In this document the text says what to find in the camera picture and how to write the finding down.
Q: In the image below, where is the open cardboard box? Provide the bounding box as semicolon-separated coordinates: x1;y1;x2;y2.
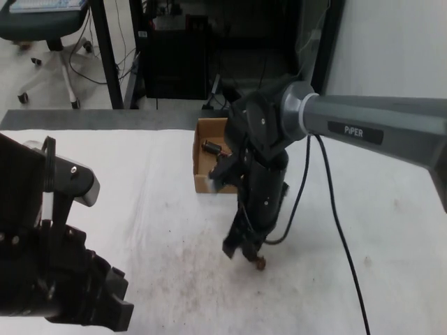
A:
192;117;242;195

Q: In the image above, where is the assembled bolt and sleeve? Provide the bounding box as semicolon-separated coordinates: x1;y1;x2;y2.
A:
202;139;232;158

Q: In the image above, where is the black computer tower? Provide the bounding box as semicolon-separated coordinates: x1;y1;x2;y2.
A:
145;13;214;99

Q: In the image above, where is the black desk leg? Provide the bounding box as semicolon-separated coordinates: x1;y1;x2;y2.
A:
88;0;126;110

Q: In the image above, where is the office chair with white base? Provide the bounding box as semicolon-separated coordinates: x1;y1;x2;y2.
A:
0;0;96;110

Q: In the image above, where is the white keyboard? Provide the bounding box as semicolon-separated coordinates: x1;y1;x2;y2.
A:
8;0;85;15

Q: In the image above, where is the looped black cable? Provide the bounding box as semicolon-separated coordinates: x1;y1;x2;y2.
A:
262;134;313;245

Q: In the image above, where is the long black cable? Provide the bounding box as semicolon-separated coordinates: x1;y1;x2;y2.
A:
314;133;372;335

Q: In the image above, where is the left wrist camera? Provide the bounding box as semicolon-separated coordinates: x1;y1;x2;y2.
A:
22;139;101;208

